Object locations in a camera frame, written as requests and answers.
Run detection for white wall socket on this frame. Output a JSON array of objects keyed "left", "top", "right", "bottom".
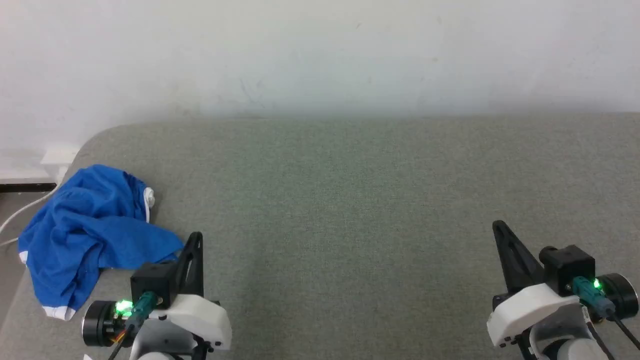
[{"left": 40, "top": 145, "right": 81, "bottom": 182}]

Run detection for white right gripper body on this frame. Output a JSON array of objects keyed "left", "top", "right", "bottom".
[{"left": 486, "top": 281, "right": 582, "bottom": 348}]

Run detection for grey-green fabric sofa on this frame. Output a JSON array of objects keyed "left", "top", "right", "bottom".
[{"left": 0, "top": 112, "right": 640, "bottom": 360}]

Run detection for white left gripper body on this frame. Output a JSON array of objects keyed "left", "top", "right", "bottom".
[{"left": 149, "top": 294, "right": 234, "bottom": 352}]

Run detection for white power cable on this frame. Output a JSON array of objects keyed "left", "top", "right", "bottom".
[{"left": 0, "top": 181, "right": 62, "bottom": 247}]

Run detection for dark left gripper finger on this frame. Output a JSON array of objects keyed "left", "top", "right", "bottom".
[{"left": 172, "top": 231, "right": 205, "bottom": 298}]

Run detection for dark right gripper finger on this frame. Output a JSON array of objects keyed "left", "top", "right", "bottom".
[{"left": 492, "top": 220, "right": 547, "bottom": 295}]

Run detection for blue shorts with white trim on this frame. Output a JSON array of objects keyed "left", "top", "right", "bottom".
[{"left": 18, "top": 164, "right": 185, "bottom": 321}]

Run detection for black baseboard strip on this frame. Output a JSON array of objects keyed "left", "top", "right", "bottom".
[{"left": 0, "top": 183, "right": 57, "bottom": 194}]

